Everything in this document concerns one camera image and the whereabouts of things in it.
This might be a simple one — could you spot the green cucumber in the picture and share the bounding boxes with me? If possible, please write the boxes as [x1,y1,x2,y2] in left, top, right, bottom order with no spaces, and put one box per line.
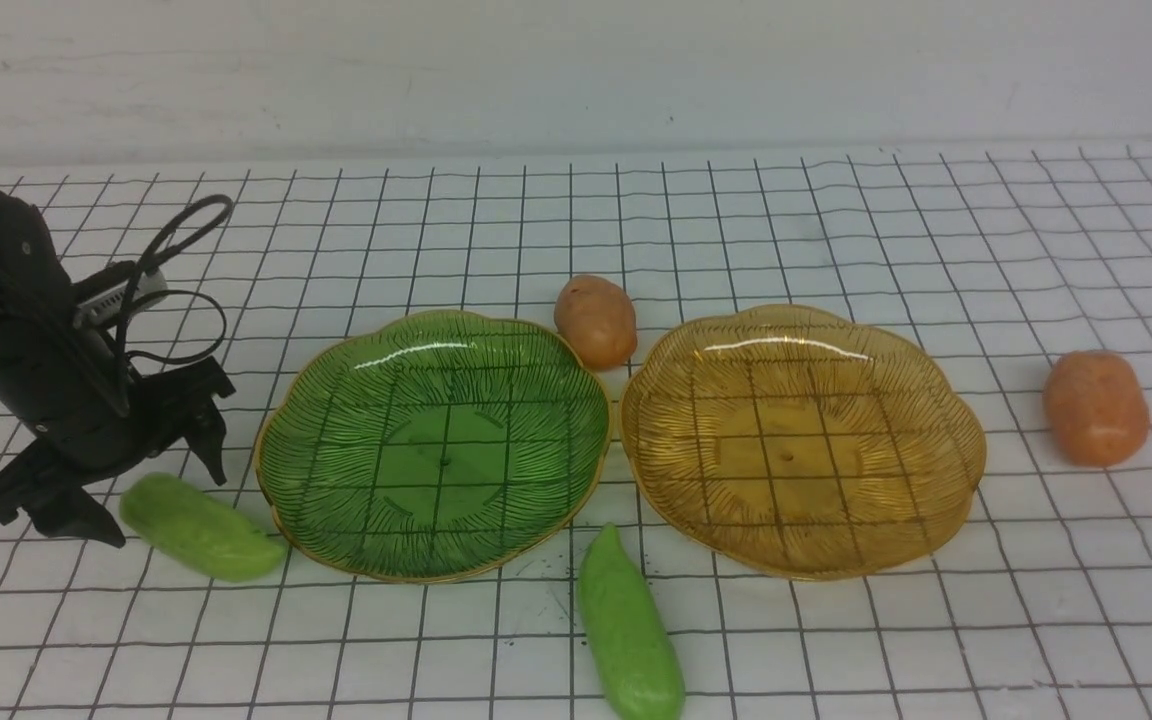
[119,471,288,583]

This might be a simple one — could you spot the brown potato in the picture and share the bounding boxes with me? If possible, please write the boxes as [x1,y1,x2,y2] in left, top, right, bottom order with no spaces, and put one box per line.
[553,274,637,372]

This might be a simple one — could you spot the orange potato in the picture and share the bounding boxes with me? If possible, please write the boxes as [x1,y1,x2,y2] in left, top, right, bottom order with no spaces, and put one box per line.
[1043,350,1151,468]

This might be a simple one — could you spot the green cucumber pointed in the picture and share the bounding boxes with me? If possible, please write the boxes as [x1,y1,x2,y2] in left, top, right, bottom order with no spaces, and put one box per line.
[576,524,685,719]

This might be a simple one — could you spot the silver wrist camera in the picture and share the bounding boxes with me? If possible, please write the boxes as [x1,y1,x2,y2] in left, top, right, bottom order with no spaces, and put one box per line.
[71,260,168,331]

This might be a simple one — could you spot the amber glass plate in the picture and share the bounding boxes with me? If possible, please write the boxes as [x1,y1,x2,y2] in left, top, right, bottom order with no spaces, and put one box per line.
[620,304,987,582]

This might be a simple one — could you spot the green glass plate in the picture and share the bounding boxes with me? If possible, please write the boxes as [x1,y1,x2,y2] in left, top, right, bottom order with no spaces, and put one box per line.
[253,309,614,584]

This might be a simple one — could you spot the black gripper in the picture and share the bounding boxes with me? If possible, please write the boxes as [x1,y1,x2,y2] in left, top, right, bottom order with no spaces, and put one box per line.
[0,190,234,548]

